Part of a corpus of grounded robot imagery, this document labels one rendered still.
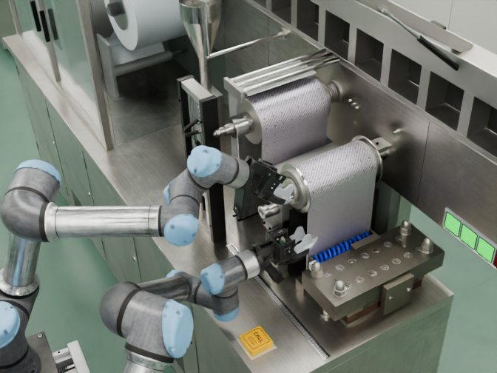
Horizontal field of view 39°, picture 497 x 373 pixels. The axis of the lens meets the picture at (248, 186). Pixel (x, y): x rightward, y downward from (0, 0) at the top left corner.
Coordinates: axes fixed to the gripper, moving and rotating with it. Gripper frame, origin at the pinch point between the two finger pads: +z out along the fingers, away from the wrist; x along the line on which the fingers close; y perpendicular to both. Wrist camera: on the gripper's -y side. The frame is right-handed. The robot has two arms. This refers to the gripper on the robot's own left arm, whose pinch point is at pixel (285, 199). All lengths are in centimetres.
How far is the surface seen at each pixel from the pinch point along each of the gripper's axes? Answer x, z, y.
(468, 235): -34.0, 31.2, 19.0
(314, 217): -4.3, 9.6, -0.6
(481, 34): 168, 267, 102
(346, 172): -3.4, 11.4, 14.6
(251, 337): -12.8, 5.2, -37.4
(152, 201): 60, 9, -37
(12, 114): 301, 66, -107
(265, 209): 4.5, 0.2, -6.3
